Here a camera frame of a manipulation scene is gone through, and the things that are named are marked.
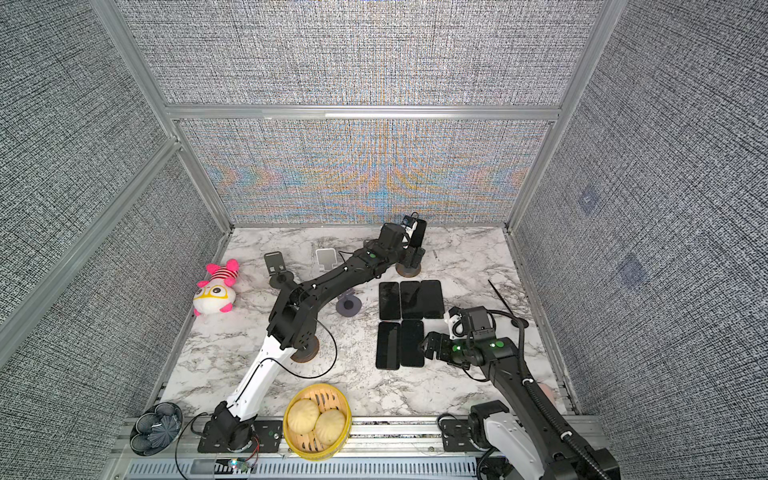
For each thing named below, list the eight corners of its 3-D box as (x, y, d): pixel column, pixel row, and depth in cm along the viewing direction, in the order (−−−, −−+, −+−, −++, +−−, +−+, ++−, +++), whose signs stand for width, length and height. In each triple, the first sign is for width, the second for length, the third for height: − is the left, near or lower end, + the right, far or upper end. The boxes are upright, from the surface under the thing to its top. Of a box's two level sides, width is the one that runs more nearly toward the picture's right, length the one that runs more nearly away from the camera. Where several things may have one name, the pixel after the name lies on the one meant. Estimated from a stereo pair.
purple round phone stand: (342, 321, 96) (341, 318, 94) (332, 300, 101) (331, 297, 99) (364, 311, 98) (364, 307, 96) (353, 291, 103) (353, 287, 101)
